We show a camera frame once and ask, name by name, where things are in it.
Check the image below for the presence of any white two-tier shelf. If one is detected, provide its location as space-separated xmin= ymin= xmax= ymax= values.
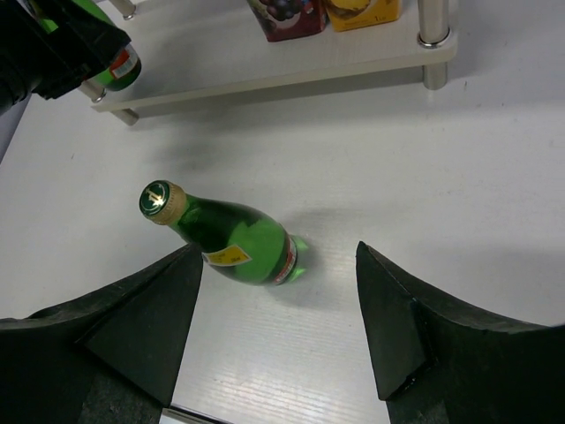
xmin=79 ymin=1 xmax=459 ymax=125

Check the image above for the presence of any purple grape juice carton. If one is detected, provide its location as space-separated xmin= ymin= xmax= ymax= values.
xmin=247 ymin=0 xmax=328 ymax=42

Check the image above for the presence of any tall green glass bottle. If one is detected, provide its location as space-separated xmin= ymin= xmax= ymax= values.
xmin=26 ymin=0 xmax=142 ymax=92

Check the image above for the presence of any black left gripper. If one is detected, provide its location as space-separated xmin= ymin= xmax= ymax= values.
xmin=1 ymin=1 xmax=131 ymax=114

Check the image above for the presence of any short green glass bottle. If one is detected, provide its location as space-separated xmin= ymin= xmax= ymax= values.
xmin=139 ymin=180 xmax=308 ymax=285

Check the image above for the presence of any yellow pineapple juice carton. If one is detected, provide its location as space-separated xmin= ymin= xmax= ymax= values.
xmin=324 ymin=0 xmax=403 ymax=32

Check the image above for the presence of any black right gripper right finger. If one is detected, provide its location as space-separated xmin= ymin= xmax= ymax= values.
xmin=356 ymin=243 xmax=564 ymax=423

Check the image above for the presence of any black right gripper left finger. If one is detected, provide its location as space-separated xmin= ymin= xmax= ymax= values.
xmin=1 ymin=246 xmax=203 ymax=423

